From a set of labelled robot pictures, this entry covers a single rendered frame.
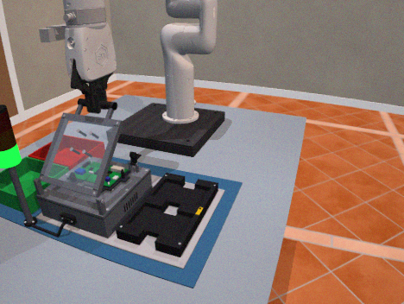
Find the green circuit board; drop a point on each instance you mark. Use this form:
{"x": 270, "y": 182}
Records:
{"x": 115, "y": 173}

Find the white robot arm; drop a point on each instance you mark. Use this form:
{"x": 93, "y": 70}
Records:
{"x": 177, "y": 41}

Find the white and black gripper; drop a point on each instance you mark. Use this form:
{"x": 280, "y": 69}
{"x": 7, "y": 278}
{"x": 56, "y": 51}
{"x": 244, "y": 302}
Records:
{"x": 92, "y": 56}

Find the green bin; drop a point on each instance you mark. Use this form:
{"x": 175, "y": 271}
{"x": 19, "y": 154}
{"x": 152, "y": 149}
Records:
{"x": 28, "y": 170}

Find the red bin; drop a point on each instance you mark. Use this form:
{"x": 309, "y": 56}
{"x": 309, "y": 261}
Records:
{"x": 41, "y": 153}

